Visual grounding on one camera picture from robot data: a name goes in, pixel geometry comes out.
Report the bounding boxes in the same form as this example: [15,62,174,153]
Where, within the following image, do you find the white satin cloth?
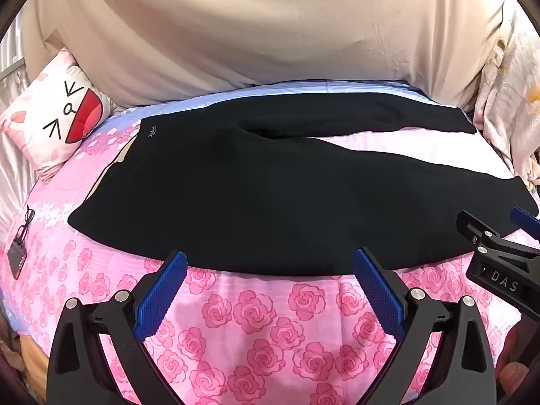
[0,21,43,237]

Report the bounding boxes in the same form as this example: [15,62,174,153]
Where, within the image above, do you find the black pants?
[67,91,540,277]

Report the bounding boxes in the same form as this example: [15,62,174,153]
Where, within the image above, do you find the person's right hand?
[495,316,540,401]

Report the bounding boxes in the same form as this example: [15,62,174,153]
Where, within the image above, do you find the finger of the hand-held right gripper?
[510,207,540,232]
[457,210,540,261]

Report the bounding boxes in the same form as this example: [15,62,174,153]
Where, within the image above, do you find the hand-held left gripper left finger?
[46,250,188,405]

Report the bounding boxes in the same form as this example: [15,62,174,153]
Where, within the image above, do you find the pink rose bedsheet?
[0,79,540,405]

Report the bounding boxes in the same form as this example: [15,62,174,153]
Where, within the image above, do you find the dark card holder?
[7,234,28,280]

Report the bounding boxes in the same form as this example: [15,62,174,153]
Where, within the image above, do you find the pale floral blanket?
[472,2,540,195]

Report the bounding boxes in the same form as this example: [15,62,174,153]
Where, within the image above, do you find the beige cloth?
[21,0,513,112]

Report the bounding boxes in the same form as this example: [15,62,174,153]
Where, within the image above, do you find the black eyeglasses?
[16,205,35,239]

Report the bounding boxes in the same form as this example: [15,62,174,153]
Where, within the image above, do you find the cat face pillow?
[0,47,116,183]

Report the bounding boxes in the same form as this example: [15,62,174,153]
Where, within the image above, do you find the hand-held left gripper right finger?
[353,247,498,405]

